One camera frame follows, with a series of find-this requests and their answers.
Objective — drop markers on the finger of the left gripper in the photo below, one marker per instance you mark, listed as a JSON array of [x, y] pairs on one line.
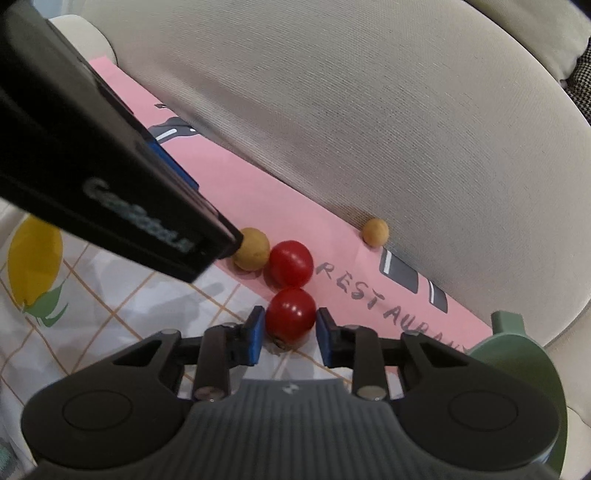
[[172, 165]]

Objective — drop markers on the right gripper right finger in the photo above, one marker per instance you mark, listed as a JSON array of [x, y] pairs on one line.
[[457, 408]]

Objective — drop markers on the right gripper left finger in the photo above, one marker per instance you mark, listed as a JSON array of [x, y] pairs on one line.
[[131, 404]]

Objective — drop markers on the green colander bowl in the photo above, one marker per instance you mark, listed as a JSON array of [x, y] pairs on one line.
[[512, 351]]

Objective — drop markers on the brown longan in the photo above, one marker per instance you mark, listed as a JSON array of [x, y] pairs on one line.
[[254, 252], [376, 232]]

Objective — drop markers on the red cherry tomato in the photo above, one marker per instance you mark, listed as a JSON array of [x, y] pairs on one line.
[[290, 315], [290, 264]]

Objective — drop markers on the brown longan by sofa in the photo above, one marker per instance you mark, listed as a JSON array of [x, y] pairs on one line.
[[376, 232]]

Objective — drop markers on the beige sofa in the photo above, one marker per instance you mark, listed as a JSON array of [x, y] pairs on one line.
[[424, 113]]

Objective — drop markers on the grey houndstooth cushion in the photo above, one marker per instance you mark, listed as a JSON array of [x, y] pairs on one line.
[[578, 84]]

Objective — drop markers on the beige back cushion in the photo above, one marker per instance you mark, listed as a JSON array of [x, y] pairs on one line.
[[555, 32]]

